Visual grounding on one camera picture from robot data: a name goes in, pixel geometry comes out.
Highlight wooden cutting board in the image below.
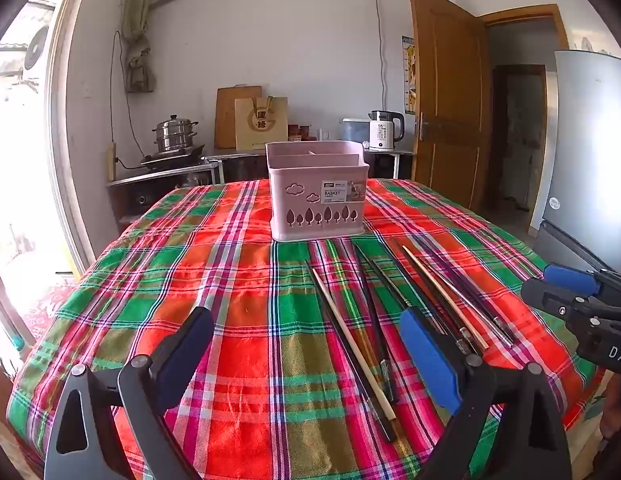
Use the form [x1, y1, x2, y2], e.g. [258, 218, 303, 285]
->
[214, 85, 264, 149]

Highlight wooden door frame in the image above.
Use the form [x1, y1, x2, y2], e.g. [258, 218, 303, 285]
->
[478, 4, 570, 68]

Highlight black chopstick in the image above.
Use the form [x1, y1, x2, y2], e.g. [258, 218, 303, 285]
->
[391, 239, 469, 356]
[353, 242, 401, 403]
[418, 240, 515, 348]
[305, 260, 397, 443]

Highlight steel side table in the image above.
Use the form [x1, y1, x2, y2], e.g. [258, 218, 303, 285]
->
[203, 147, 416, 186]

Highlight plaid tablecloth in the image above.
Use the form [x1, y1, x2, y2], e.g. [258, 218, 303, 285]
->
[8, 178, 606, 480]

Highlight steel steamer pot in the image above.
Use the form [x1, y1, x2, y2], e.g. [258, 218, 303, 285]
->
[152, 115, 199, 154]

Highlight person's right forearm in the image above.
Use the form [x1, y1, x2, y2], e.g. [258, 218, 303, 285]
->
[599, 372, 621, 441]

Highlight air conditioner power cable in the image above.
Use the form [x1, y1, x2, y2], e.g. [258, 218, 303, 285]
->
[373, 0, 387, 113]

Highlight gas stove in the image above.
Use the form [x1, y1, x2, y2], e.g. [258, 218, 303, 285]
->
[140, 146, 206, 171]

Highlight brown paper bag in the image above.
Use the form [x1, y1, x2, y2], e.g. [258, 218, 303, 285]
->
[234, 96, 288, 152]

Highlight grey refrigerator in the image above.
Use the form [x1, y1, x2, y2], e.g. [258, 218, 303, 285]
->
[533, 50, 621, 273]

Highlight pink plastic utensil basket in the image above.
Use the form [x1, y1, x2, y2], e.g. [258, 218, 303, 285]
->
[265, 141, 367, 242]

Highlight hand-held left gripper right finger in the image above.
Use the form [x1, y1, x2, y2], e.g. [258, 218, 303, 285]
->
[399, 308, 574, 480]

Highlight dark stove cabinet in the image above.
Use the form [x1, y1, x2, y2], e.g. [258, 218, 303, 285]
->
[108, 160, 224, 233]

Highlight wooden door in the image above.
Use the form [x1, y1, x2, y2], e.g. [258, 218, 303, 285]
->
[409, 0, 493, 211]

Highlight white electric kettle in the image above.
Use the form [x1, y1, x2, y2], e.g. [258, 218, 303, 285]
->
[368, 110, 405, 152]

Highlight metal chopstick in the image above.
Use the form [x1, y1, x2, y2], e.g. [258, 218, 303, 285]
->
[357, 247, 414, 313]

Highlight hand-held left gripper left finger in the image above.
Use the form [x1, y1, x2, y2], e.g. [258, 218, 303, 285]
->
[44, 305, 215, 480]

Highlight black stove cable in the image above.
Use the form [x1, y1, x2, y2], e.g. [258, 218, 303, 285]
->
[112, 30, 144, 163]

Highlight wall calendar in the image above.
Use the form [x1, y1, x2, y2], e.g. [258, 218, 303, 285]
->
[402, 36, 417, 116]

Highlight translucent plastic container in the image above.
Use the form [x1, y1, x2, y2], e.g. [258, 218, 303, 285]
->
[341, 118, 372, 144]

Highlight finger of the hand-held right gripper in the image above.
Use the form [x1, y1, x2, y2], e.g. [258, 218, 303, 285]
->
[521, 279, 599, 333]
[543, 263, 604, 298]

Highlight wooden chopstick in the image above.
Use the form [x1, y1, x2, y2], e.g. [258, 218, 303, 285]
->
[401, 245, 490, 351]
[311, 267, 396, 421]

